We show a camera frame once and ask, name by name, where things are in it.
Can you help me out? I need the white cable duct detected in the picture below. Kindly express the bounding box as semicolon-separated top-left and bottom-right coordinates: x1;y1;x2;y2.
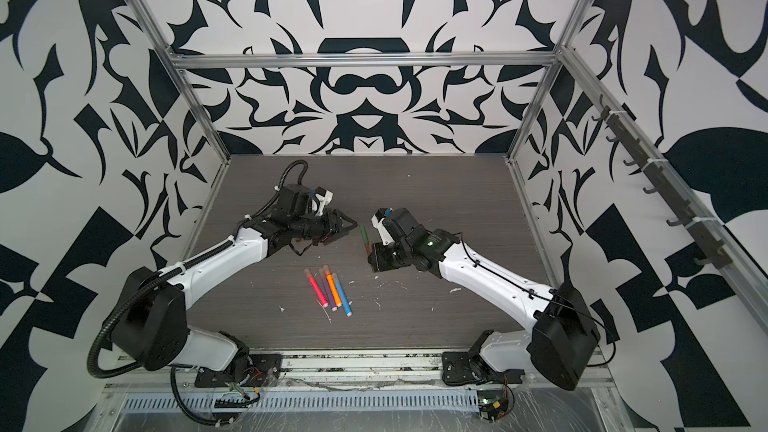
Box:
119;389;481;414

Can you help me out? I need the orange marker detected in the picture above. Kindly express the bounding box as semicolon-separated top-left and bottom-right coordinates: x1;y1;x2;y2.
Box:
322;265;342;310

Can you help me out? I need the purple marker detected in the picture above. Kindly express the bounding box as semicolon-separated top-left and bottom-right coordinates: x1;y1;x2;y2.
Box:
316;270;338;311

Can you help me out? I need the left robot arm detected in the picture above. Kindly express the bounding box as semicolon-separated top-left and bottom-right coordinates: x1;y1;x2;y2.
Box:
86;159;358;427

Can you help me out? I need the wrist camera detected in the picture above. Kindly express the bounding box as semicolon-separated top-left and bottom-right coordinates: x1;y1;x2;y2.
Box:
371;208;395;246
310;187;333;217

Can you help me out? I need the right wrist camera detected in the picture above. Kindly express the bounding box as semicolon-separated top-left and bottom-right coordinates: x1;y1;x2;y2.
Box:
371;208;395;246

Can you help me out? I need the red marker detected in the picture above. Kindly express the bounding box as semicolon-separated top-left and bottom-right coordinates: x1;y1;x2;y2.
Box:
304;268;329;308

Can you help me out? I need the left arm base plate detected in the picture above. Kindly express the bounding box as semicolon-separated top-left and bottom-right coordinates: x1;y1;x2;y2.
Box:
194;353;283;388

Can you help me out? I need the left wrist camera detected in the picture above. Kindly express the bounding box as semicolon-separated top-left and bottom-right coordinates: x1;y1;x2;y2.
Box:
310;187;333;217

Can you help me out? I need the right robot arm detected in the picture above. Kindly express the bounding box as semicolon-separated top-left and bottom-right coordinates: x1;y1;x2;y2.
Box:
368;208;606;391

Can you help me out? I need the blue marker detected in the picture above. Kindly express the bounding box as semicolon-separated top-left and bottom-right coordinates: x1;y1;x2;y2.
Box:
331;273;353;317

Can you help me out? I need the brown pen green cap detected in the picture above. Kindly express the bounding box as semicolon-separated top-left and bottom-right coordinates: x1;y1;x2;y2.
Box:
358;225;372;256

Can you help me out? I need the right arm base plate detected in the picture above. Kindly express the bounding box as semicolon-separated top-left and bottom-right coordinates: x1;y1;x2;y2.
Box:
441;352;525;387

